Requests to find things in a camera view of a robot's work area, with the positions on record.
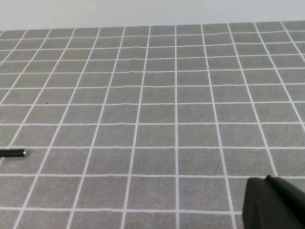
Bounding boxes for grey grid tablecloth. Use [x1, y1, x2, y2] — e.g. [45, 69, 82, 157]
[0, 21, 305, 229]

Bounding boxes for black pen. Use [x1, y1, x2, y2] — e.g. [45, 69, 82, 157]
[0, 149, 29, 157]

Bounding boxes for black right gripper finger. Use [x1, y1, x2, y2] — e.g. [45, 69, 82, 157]
[242, 175, 305, 229]

